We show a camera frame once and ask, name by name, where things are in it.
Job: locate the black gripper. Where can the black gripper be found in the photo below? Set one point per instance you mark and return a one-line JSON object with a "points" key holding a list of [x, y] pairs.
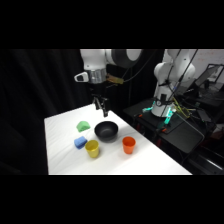
{"points": [[97, 89]]}

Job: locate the yellow plastic cup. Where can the yellow plastic cup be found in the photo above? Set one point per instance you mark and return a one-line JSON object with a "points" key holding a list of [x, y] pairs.
{"points": [[92, 148]]}

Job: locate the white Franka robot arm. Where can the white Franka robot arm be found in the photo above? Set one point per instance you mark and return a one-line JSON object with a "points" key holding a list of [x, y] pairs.
{"points": [[96, 60]]}

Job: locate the black bowl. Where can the black bowl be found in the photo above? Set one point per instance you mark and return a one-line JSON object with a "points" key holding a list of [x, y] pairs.
{"points": [[106, 131]]}

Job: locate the orange plastic cup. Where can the orange plastic cup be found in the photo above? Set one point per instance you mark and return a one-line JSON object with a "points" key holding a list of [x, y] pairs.
{"points": [[128, 145]]}

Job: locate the green sponge block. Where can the green sponge block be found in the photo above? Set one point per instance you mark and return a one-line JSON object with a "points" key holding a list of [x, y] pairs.
{"points": [[83, 126]]}

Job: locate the blue sponge block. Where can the blue sponge block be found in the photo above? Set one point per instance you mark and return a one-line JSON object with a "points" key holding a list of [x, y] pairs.
{"points": [[80, 142]]}

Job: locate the black curtain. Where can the black curtain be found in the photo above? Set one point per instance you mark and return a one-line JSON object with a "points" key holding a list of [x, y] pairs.
{"points": [[36, 100]]}

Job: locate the black robot stand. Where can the black robot stand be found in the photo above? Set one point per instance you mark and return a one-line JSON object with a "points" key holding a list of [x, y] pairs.
{"points": [[181, 131]]}

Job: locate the black laptop screen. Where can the black laptop screen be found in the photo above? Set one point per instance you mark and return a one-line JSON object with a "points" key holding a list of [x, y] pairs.
{"points": [[208, 76]]}

